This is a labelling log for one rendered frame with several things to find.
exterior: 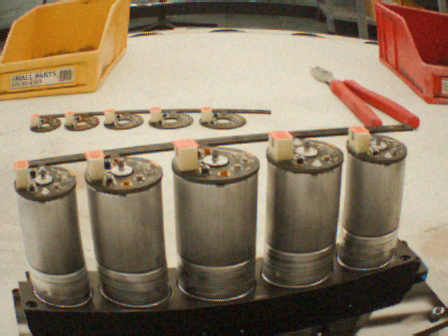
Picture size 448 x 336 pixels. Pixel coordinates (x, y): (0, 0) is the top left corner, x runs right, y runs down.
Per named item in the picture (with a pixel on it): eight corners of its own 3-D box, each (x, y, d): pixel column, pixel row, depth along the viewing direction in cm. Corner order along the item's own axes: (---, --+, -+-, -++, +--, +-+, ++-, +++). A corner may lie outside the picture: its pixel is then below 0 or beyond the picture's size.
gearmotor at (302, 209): (337, 298, 27) (354, 161, 25) (272, 312, 27) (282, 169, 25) (316, 270, 29) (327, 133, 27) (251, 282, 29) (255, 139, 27)
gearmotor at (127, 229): (180, 324, 26) (170, 181, 24) (111, 326, 25) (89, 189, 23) (162, 291, 28) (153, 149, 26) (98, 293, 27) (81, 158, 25)
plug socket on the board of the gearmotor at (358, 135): (374, 151, 26) (375, 132, 26) (354, 153, 26) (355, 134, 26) (366, 143, 27) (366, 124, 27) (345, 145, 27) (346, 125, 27)
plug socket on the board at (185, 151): (207, 169, 25) (207, 146, 25) (177, 172, 25) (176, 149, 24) (200, 158, 26) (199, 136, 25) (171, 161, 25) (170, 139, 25)
